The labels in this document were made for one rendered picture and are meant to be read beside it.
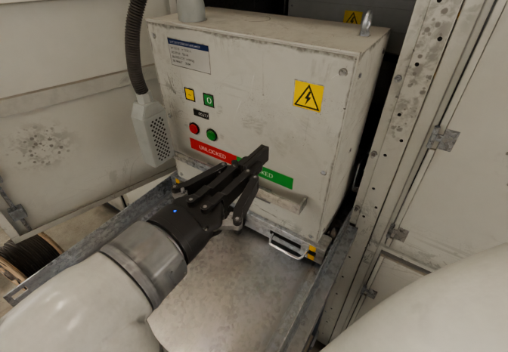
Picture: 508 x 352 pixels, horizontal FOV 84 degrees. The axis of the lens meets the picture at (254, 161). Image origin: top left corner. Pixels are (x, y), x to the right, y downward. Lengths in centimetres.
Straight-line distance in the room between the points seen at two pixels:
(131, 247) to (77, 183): 72
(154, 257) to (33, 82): 66
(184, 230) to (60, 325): 14
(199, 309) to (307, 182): 39
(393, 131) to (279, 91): 29
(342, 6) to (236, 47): 80
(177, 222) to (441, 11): 56
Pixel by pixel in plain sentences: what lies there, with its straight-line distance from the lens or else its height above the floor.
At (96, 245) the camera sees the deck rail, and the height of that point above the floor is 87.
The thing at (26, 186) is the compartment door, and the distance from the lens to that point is 102.
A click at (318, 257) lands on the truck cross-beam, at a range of 78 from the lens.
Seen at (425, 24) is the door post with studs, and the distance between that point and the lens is 65.
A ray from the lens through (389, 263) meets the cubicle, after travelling 97.
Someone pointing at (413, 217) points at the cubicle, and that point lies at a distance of 82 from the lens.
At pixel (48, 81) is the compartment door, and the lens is 90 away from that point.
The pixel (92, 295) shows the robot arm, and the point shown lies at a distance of 31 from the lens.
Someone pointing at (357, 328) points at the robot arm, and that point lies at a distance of 19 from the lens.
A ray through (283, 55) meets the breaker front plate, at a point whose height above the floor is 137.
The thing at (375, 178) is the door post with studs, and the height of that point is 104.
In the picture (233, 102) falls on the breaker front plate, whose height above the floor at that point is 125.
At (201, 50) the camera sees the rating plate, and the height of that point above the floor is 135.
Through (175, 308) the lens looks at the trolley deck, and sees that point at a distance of 77.
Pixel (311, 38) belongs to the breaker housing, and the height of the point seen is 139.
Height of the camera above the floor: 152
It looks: 37 degrees down
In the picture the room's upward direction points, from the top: straight up
